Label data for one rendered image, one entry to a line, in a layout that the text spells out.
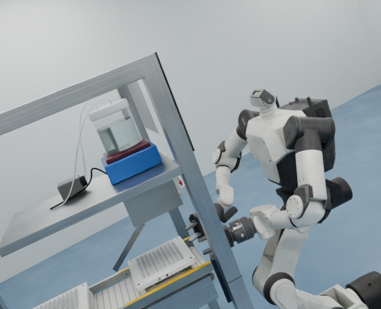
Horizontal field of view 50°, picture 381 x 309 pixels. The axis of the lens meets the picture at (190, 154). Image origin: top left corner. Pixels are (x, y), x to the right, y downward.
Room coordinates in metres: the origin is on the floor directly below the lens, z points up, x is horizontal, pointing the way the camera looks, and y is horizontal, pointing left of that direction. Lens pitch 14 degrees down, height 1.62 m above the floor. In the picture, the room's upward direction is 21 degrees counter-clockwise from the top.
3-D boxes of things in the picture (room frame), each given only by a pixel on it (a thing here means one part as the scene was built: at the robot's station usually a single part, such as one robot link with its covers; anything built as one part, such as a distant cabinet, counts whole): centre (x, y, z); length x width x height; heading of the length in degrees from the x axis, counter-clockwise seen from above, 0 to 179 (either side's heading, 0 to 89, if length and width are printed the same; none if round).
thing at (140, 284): (1.47, 0.27, 0.90); 0.25 x 0.24 x 0.02; 12
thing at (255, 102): (1.59, -0.35, 1.32); 0.10 x 0.07 x 0.09; 11
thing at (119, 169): (1.52, 0.22, 1.32); 0.21 x 0.20 x 0.09; 12
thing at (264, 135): (1.60, -0.41, 1.12); 0.34 x 0.30 x 0.36; 11
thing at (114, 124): (1.51, 0.22, 1.46); 0.15 x 0.15 x 0.19
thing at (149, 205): (1.61, 0.22, 1.14); 0.22 x 0.11 x 0.20; 102
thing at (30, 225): (1.43, 0.39, 1.25); 0.62 x 0.38 x 0.04; 102
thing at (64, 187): (1.48, 0.45, 1.30); 0.10 x 0.07 x 0.06; 102
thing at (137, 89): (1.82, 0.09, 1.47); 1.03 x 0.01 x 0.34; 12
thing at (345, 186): (1.60, -0.44, 0.85); 0.28 x 0.13 x 0.18; 101
